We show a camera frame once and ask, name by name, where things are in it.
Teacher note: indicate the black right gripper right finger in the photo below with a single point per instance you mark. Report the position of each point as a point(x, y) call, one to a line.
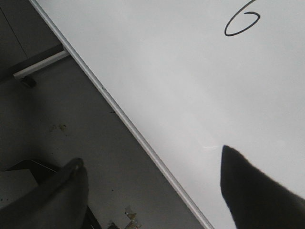
point(256, 201)

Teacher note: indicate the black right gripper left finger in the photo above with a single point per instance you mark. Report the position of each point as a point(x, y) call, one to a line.
point(60, 202)

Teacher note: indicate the white whiteboard stand leg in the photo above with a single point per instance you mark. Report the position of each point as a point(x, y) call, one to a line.
point(41, 64)

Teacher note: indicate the black caster wheel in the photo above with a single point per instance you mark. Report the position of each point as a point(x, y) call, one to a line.
point(28, 82)

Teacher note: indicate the white whiteboard with metal frame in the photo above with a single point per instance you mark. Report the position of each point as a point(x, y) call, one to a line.
point(190, 76)

